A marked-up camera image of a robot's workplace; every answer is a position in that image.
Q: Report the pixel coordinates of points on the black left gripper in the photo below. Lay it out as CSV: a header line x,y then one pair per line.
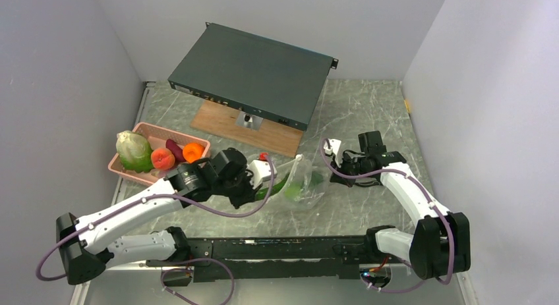
x,y
248,194

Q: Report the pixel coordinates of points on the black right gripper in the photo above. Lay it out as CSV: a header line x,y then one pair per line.
x,y
347,182

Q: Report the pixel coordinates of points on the green fake chili pepper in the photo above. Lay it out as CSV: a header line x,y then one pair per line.
x,y
261,194

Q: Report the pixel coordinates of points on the orange fake fruit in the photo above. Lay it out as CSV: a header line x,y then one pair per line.
x,y
193,152

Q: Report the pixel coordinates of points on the clear zip top bag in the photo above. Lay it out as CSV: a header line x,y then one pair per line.
x,y
299,170

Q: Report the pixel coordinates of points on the dark red fake fruit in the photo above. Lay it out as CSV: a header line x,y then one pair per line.
x,y
176,150

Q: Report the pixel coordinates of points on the red peach fake fruit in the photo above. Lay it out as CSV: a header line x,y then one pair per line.
x,y
162,159

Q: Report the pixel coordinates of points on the white fake food pieces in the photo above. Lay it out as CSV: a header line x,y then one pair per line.
x,y
134,151

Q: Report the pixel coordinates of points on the green fake vegetable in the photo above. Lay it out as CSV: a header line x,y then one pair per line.
x,y
316,179

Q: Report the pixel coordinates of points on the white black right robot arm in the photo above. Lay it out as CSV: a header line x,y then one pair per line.
x,y
440,244

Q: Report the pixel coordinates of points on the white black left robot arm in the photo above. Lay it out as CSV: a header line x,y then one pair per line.
x,y
90,244

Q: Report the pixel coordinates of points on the wooden board stand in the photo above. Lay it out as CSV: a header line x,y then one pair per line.
x,y
263,134

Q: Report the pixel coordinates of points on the pink plastic basket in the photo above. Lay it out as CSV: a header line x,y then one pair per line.
x,y
157,137

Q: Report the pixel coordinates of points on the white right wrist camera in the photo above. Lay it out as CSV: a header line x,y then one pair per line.
x,y
332,147

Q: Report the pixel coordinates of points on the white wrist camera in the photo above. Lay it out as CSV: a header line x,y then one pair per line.
x,y
261,170
332,147

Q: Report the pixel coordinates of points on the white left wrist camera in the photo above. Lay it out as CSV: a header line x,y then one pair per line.
x,y
261,170

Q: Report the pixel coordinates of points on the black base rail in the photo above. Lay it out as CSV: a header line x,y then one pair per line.
x,y
342,257

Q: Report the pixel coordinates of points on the dark rack network switch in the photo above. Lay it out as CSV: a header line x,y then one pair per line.
x,y
256,75

